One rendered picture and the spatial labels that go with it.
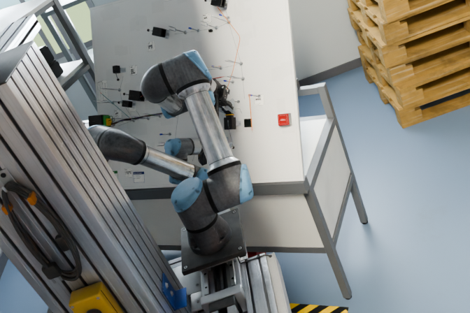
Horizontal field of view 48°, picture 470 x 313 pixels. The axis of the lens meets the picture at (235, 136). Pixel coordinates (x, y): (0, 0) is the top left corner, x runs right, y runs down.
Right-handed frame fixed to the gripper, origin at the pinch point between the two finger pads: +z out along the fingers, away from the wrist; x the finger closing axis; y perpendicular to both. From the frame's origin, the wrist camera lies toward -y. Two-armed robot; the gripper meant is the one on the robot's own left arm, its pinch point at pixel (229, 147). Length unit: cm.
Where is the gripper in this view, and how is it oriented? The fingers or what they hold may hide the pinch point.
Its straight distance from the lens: 246.2
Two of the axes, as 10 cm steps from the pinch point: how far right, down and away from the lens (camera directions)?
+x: -4.9, -6.9, 5.3
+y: 4.4, -7.2, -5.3
